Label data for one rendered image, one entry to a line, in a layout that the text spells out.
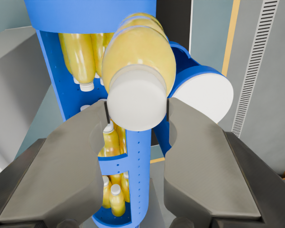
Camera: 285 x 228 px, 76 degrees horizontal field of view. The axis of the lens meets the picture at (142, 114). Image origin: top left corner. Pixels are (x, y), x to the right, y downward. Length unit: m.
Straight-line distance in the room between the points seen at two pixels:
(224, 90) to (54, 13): 0.62
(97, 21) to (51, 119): 1.70
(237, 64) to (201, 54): 0.45
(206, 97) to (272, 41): 1.63
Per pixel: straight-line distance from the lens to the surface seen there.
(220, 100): 0.80
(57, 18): 0.39
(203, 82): 0.72
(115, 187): 0.83
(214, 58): 1.99
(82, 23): 0.37
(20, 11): 1.70
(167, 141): 1.58
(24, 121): 0.93
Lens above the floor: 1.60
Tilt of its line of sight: 54 degrees down
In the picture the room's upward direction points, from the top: 161 degrees clockwise
